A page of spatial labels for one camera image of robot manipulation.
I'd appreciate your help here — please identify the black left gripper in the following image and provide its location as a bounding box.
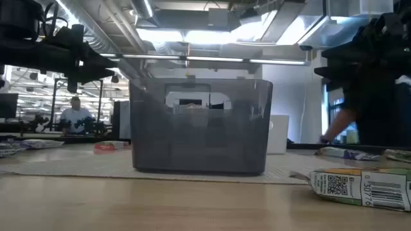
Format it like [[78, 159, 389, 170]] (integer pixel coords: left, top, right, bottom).
[[41, 24, 118, 94]]

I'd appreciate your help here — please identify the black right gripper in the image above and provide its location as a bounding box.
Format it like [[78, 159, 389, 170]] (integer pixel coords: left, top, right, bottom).
[[313, 15, 396, 81]]

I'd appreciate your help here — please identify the orange green granola bar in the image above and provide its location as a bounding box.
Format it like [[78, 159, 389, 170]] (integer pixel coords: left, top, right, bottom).
[[383, 148, 411, 164], [288, 167, 411, 212]]

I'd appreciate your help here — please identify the person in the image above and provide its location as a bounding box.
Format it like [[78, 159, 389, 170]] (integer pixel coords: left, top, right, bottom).
[[59, 96, 94, 135], [319, 75, 411, 148]]

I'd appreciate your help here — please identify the pale green container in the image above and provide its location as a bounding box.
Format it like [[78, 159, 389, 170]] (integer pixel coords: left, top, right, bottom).
[[345, 129, 359, 144]]

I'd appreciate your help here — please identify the white box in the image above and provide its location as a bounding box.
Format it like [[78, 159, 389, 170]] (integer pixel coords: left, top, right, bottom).
[[266, 114, 290, 155]]

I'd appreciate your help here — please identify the grey woven placemat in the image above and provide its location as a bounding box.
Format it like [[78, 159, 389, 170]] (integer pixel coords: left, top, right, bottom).
[[0, 149, 354, 185]]

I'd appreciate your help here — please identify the black computer monitor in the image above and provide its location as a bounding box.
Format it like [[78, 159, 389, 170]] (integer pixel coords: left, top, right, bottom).
[[0, 92, 19, 119]]

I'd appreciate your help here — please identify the long white light bar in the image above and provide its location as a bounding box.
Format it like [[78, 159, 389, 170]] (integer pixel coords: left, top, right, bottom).
[[99, 53, 311, 67]]

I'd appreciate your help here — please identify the dark grey translucent plastic bin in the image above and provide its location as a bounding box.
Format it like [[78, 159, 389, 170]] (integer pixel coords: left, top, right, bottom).
[[129, 78, 274, 176]]

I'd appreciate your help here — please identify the silver ventilation duct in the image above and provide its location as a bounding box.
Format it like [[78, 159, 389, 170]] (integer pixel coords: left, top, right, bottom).
[[56, 0, 147, 55]]

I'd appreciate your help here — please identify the black aluminium table frame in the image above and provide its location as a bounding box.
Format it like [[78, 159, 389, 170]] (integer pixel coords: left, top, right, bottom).
[[0, 133, 411, 154]]

